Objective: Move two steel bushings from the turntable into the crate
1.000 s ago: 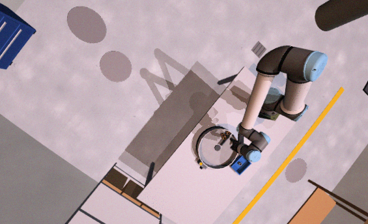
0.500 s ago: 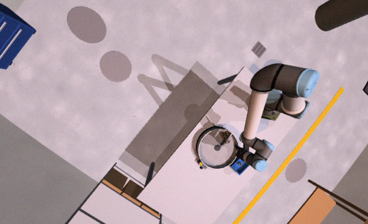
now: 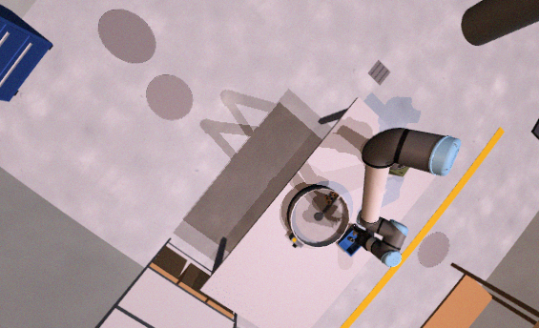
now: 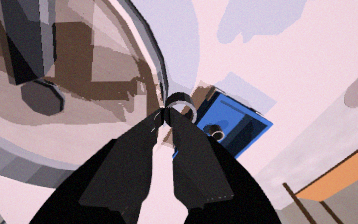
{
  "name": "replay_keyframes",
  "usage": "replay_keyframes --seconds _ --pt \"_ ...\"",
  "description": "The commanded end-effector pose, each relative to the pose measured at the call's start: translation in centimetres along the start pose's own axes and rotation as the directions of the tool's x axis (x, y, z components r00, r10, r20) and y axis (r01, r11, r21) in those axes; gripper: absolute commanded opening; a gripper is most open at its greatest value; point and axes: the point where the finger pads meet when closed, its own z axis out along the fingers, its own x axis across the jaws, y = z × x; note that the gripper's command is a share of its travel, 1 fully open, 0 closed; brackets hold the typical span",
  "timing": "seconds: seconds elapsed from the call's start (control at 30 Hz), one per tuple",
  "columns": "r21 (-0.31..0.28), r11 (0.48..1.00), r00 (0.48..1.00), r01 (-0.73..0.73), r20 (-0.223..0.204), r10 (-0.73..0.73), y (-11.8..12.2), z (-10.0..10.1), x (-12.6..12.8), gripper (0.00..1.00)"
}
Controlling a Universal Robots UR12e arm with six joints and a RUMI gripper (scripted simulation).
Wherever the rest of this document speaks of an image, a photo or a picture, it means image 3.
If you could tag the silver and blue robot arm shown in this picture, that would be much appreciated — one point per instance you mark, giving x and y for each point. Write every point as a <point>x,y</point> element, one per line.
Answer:
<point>428,152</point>

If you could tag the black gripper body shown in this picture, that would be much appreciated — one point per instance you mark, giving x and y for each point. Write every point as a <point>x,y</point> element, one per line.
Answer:
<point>361,240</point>

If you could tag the blue open crate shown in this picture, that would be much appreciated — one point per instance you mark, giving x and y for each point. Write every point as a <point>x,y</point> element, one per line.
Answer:
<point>347,245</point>

